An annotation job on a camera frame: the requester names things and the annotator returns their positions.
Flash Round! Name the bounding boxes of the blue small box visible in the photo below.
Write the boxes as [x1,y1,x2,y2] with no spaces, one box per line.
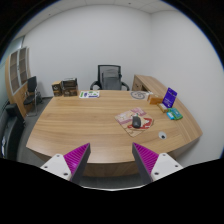
[166,112,175,120]

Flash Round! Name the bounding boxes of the dark brown large box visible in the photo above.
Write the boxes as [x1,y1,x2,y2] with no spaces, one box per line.
[62,78,78,96]

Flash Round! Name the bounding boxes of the green flat box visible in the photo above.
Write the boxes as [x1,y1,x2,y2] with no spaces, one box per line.
[171,108,183,120]

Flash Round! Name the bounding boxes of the yellow small box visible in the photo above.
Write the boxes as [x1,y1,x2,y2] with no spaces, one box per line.
[157,103,168,113]

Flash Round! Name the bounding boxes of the white green leaflet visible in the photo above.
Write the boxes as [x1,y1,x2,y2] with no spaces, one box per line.
[79,90,100,99]

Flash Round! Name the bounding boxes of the cartoon printed mouse pad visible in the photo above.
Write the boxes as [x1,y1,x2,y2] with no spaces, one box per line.
[115,107,154,137]

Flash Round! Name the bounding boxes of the wooden bookshelf cabinet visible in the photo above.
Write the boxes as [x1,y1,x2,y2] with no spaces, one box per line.
[5,47,31,117]

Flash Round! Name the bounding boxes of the black mesh office chair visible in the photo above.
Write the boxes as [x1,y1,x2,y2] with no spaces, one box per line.
[90,65,130,91]

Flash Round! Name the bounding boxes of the round patterned coaster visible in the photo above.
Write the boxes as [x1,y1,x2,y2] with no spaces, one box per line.
[130,91,148,100]

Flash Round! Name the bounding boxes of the black chair at left edge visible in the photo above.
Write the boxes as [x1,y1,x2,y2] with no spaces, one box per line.
[0,103,25,161]

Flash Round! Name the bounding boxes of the black visitor chair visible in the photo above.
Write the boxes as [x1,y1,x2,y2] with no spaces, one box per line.
[23,76,43,107]

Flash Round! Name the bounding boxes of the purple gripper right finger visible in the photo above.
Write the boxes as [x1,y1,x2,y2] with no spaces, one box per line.
[132,143,182,184]

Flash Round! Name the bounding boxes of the wooden side cabinet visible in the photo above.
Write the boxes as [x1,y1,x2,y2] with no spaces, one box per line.
[132,75,167,96]

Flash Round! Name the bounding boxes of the dark brown small box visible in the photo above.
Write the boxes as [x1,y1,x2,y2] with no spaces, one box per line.
[52,81,63,96]

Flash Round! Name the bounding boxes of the wooden desk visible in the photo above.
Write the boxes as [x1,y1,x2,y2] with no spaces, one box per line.
[27,91,202,177]

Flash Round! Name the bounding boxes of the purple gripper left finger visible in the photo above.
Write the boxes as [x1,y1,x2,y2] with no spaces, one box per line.
[41,143,91,184]

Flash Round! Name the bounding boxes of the black computer mouse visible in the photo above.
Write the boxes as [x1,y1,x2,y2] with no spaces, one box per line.
[132,116,141,128]

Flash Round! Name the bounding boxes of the orange cardboard box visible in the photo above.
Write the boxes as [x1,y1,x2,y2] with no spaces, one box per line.
[147,94,163,105]

